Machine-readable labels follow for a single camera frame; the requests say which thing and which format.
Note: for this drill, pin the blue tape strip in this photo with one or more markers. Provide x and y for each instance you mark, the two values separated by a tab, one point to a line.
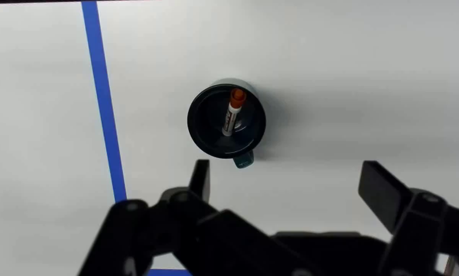
98	65

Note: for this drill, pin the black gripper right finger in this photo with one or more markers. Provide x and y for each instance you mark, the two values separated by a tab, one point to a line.
421	223

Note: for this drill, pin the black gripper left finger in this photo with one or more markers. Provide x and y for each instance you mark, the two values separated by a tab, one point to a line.
207	241

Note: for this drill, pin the white marker with orange cap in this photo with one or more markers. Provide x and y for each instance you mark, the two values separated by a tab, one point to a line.
237	99

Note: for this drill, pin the dark teal mug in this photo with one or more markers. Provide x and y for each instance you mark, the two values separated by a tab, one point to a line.
207	116

